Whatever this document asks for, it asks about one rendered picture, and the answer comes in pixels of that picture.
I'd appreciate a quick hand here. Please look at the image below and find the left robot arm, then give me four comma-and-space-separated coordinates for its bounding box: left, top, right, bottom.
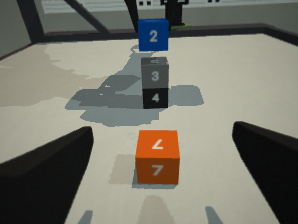
160, 0, 189, 26

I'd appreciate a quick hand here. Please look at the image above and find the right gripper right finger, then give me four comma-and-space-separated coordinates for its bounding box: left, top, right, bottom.
232, 121, 298, 224

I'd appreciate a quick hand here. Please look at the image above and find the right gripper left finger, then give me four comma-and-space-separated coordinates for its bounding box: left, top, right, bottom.
0, 126, 94, 224

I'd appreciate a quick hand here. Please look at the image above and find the orange block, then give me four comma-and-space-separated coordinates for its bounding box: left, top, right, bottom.
135, 130, 180, 185

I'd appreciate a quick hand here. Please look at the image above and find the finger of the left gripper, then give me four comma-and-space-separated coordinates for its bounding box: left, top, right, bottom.
124, 0, 139, 32
166, 0, 178, 31

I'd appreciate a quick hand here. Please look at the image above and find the blue block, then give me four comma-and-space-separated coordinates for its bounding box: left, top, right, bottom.
138, 18, 169, 52

